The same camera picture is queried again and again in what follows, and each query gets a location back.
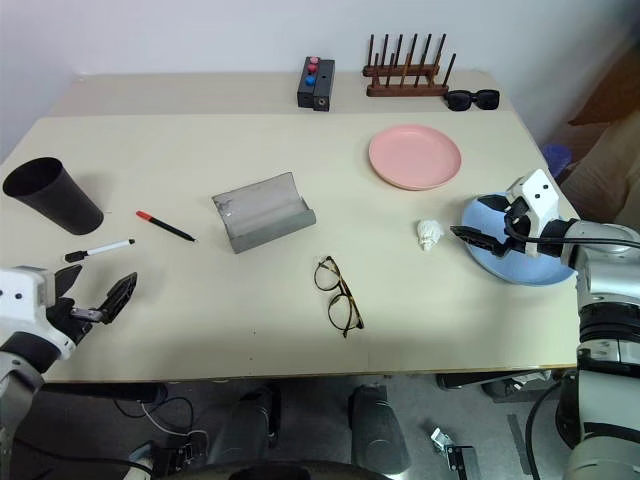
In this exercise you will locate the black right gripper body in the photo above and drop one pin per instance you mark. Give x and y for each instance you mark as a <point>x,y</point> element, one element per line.
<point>517,215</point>

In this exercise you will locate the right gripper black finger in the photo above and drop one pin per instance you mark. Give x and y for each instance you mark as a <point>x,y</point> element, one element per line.
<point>500,202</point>
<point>482,239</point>

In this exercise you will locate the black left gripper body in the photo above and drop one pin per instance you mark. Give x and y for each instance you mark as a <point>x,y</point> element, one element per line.
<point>67,317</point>

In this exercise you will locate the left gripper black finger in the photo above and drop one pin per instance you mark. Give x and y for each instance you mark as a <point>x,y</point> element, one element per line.
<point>120,297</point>
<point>67,282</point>

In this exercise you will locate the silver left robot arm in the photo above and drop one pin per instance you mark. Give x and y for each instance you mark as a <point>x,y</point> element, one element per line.
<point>17,382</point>

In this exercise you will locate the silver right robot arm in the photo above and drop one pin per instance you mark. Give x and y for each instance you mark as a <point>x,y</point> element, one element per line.
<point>602,285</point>

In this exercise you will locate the white marker with black cap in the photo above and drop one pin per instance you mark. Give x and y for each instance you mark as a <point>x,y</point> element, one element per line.
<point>107,248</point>

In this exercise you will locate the crumpled white tissue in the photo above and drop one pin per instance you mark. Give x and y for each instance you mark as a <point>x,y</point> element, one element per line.
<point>429,234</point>

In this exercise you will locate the blue plate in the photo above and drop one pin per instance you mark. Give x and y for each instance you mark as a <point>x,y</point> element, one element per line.
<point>530,270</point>

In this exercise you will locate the blue plastic stool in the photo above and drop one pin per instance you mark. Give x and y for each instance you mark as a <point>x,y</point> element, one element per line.
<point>559,160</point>

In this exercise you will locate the black bar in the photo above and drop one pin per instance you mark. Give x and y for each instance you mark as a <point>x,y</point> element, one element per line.
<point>105,392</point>

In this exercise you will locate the black pen with red cap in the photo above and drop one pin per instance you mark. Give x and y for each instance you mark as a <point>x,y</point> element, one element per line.
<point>167,227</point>

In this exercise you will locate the black plastic cup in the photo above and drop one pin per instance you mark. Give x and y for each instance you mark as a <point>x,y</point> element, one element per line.
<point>55,197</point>

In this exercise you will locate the pink plate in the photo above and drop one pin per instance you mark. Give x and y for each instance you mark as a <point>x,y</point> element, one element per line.
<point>415,157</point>

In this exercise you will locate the beige cushion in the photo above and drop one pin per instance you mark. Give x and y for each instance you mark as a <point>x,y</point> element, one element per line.
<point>607,165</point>

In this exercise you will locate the black sunglasses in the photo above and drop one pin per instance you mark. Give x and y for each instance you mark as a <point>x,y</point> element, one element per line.
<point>472,100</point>

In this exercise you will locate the brown wooden peg rack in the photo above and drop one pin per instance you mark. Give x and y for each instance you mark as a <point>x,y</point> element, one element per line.
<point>407,90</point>

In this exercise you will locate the tortoiseshell eyeglasses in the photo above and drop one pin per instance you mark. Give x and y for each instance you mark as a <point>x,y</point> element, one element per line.
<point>345,287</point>

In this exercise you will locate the grey open glasses case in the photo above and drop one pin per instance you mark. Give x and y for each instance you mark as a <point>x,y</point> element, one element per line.
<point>260,215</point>

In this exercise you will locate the dark rounded robot foot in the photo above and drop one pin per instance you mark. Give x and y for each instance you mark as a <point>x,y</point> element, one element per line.
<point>245,425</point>
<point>377,430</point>

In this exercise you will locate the crumpled silver wrapper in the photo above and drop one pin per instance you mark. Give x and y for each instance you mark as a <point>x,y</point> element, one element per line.
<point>441,439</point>

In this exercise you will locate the black box with coloured buttons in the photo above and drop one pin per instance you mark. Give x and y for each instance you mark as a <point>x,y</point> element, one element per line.
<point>305,92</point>

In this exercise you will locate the dark rounded robot body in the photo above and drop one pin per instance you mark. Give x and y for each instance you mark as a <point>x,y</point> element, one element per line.
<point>275,472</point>

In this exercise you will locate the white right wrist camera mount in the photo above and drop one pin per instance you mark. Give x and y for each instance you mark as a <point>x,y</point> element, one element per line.
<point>539,192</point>

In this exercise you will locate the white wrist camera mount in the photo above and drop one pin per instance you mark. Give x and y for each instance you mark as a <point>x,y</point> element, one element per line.
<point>25,295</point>
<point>539,192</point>

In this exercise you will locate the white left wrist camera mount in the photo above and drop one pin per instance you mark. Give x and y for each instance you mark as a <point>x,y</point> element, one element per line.
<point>25,295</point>

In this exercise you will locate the black metal bracket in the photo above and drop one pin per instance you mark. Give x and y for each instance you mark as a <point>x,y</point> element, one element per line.
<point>462,462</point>

